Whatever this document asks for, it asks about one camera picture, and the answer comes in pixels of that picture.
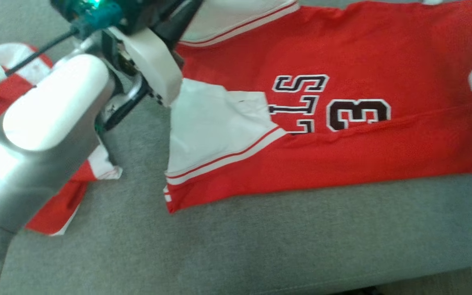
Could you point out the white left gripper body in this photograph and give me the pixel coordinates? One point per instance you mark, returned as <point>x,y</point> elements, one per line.
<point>154,61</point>

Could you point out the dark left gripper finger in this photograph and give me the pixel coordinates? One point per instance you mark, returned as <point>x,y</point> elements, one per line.
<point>178,20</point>

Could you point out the red lettered jersey white sleeves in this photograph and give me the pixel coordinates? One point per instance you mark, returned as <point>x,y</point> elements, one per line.
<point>363,164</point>

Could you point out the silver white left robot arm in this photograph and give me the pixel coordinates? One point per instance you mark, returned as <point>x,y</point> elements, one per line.
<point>43,135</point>

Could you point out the grey fabric sofa seat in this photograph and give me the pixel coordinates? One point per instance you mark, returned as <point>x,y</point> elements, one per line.
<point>260,246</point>

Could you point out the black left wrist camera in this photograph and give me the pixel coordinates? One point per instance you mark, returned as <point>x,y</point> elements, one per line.
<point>137,12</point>

